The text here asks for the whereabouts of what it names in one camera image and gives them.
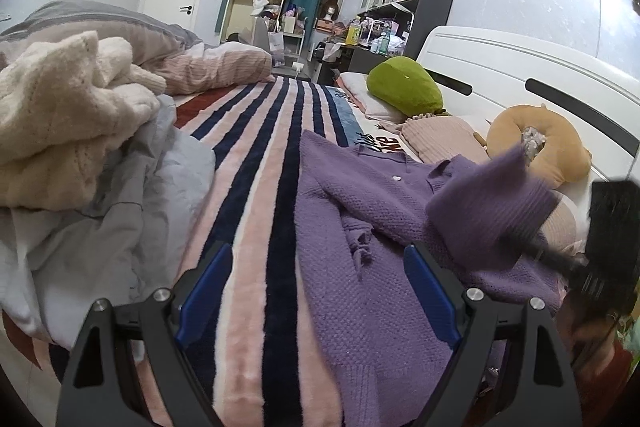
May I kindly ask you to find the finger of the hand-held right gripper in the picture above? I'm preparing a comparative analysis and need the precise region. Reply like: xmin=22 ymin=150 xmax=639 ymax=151
xmin=517 ymin=232 xmax=589 ymax=271

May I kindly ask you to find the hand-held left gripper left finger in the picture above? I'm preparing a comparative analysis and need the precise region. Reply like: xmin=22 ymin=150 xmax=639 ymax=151
xmin=56 ymin=242 xmax=234 ymax=427

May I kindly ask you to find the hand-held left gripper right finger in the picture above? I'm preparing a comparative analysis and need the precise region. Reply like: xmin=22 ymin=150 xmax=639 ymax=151
xmin=404 ymin=243 xmax=583 ymax=427

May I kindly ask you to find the purple knit cardigan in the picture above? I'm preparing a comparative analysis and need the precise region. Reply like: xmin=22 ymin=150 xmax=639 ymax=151
xmin=294 ymin=130 xmax=581 ymax=427

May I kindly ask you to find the person's right forearm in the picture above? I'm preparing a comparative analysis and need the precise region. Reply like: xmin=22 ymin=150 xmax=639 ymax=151
xmin=567 ymin=312 xmax=637 ymax=410

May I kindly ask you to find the pink navy striped blanket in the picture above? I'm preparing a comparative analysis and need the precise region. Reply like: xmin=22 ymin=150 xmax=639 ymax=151
xmin=30 ymin=75 xmax=381 ymax=427

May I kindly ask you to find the yellow neck pillow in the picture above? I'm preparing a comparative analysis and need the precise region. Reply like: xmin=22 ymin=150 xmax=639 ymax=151
xmin=486 ymin=104 xmax=592 ymax=190

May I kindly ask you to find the light grey garment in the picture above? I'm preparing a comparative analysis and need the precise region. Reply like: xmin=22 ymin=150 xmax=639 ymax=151
xmin=0 ymin=107 xmax=217 ymax=350

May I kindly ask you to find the small grey plush toy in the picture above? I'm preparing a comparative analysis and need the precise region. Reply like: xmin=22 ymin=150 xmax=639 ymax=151
xmin=520 ymin=127 xmax=544 ymax=156

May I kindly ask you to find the pink knit pillow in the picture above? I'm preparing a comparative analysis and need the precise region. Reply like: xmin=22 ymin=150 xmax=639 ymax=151
xmin=400 ymin=114 xmax=488 ymax=165

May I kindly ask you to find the white bed headboard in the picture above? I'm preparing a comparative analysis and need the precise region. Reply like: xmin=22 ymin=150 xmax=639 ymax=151
xmin=416 ymin=25 xmax=640 ymax=188

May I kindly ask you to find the printed blue bed sheet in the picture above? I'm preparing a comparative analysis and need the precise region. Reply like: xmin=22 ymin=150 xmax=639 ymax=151
xmin=320 ymin=86 xmax=416 ymax=155

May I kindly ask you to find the green plush pillow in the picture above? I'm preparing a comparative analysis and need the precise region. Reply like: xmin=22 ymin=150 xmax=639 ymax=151
xmin=366 ymin=57 xmax=446 ymax=118

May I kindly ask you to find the white pillow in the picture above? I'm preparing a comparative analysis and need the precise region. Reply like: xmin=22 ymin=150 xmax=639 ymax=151
xmin=339 ymin=72 xmax=401 ymax=122

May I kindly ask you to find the pink striped pillow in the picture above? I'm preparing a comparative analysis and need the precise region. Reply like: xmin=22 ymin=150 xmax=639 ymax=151
xmin=150 ymin=43 xmax=277 ymax=96

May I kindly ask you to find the cream knit sweater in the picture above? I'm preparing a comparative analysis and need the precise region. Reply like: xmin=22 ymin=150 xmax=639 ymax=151
xmin=0 ymin=30 xmax=168 ymax=210

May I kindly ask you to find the white paper bag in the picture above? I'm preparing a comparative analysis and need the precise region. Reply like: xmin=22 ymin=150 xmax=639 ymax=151
xmin=267 ymin=32 xmax=287 ymax=68

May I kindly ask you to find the cluttered black desk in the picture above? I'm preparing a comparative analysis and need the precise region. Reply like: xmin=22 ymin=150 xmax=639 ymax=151
xmin=310 ymin=39 xmax=416 ymax=85

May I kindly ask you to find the yellow storage rack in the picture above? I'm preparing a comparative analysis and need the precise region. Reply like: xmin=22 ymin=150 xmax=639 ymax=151
xmin=220 ymin=0 xmax=291 ymax=45

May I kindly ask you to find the grey duvet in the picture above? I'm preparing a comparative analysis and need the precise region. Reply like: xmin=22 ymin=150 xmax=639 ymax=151
xmin=0 ymin=0 xmax=203 ymax=72

